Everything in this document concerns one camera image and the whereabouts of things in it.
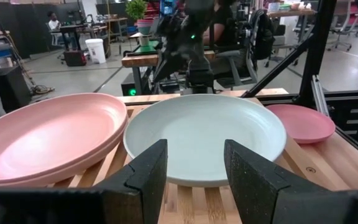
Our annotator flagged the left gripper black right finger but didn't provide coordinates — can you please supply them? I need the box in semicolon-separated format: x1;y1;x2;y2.
223;139;358;224

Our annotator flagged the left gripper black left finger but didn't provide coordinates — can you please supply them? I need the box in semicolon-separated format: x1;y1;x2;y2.
0;139;168;224

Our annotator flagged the small pink plate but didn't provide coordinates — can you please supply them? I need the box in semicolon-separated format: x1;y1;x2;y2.
265;103;336;144

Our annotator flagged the off-white plate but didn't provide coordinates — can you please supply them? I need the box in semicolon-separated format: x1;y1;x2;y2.
122;93;288;188

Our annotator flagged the wooden slatted shelf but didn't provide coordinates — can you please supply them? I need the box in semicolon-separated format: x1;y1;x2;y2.
47;88;351;224

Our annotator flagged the blue screen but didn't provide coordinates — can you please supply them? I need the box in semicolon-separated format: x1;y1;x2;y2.
159;0;177;16

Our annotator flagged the green mat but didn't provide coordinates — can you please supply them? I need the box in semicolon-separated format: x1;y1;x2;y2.
134;39;162;56

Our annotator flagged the light wood neighbour table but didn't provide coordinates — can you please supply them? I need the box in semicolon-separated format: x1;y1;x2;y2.
121;50;216;68

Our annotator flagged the green plant in striped pot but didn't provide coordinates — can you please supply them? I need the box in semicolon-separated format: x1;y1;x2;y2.
124;0;155;35

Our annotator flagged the grey office chair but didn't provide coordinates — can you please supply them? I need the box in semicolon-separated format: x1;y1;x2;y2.
214;9;260;91

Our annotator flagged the black computer with green light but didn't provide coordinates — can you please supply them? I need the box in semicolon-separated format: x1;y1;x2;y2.
121;73;142;96

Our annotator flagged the white bucket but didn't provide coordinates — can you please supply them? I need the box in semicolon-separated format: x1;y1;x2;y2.
85;38;107;65

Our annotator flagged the black box with white labels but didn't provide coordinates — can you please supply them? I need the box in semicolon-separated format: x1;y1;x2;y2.
326;95;358;144

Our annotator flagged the black equipment case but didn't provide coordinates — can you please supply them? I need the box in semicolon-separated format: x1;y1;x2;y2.
63;49;88;67

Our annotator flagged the wooden desk with containers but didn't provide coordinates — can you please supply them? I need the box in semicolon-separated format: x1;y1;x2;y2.
267;0;317;18

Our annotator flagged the black desk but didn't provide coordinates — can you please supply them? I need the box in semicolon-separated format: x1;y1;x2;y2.
50;24;85;52

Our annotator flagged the dark grey cabinet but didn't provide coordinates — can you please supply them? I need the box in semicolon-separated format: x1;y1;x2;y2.
0;65;32;113

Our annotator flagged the black partition panel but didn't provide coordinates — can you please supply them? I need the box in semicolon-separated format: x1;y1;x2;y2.
0;1;83;58

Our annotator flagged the office chair with castors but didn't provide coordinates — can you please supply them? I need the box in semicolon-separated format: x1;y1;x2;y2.
327;6;358;52

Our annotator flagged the silver metal bracket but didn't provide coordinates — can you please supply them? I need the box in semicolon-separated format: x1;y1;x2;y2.
310;74;329;116

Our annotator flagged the coiled floor cable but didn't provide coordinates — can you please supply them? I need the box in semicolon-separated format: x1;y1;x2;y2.
31;83;55;95

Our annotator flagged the black aluminium rig frame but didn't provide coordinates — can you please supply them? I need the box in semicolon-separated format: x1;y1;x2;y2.
242;0;358;166

